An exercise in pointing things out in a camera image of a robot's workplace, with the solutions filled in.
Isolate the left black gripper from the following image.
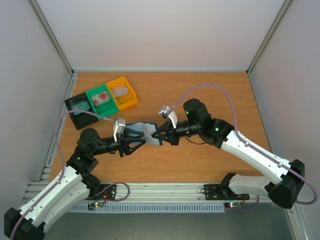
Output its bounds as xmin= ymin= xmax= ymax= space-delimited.
xmin=92 ymin=127 xmax=147 ymax=157

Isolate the blue card holder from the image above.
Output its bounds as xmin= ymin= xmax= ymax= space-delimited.
xmin=125 ymin=122 xmax=163 ymax=146

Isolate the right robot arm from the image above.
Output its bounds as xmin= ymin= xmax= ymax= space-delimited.
xmin=151 ymin=98 xmax=305 ymax=209

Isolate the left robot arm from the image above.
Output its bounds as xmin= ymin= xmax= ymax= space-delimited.
xmin=4 ymin=128 xmax=146 ymax=240

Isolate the red white card in bin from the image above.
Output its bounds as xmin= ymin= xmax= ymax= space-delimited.
xmin=91 ymin=91 xmax=110 ymax=106

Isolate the card in yellow bin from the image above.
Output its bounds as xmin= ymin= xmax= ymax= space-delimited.
xmin=111 ymin=84 xmax=129 ymax=98

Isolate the teal card in black bin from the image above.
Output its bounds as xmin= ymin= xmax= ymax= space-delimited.
xmin=71 ymin=101 xmax=91 ymax=115

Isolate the yellow plastic bin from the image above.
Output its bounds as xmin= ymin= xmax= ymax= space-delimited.
xmin=106 ymin=76 xmax=138 ymax=111

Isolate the green plastic bin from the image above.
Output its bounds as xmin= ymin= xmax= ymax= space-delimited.
xmin=85 ymin=84 xmax=119 ymax=117

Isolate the black plastic bin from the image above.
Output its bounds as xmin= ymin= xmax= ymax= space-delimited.
xmin=64 ymin=92 xmax=98 ymax=130

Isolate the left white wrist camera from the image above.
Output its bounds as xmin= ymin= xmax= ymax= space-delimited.
xmin=113 ymin=118 xmax=126 ymax=142

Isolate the aluminium front rail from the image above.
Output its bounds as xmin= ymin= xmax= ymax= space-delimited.
xmin=22 ymin=181 xmax=298 ymax=203

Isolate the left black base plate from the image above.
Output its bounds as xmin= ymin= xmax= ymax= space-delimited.
xmin=85 ymin=184 xmax=117 ymax=201

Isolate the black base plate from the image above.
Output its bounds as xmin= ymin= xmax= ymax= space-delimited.
xmin=85 ymin=184 xmax=117 ymax=201
xmin=200 ymin=184 xmax=250 ymax=201

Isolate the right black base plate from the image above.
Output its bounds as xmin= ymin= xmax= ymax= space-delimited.
xmin=200 ymin=184 xmax=250 ymax=201

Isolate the grey slotted cable duct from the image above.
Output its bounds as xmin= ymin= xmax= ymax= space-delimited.
xmin=69 ymin=202 xmax=225 ymax=214

